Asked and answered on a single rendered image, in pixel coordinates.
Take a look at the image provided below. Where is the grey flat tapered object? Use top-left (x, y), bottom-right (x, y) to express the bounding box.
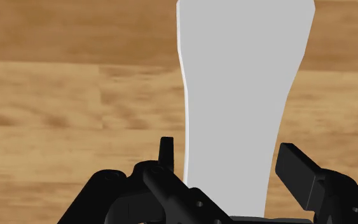
top-left (176, 0), bottom-right (316, 218)

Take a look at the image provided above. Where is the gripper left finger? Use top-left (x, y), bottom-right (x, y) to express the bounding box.
top-left (57, 136), bottom-right (236, 224)

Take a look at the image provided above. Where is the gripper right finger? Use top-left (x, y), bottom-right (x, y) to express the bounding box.
top-left (274, 142), bottom-right (358, 224)

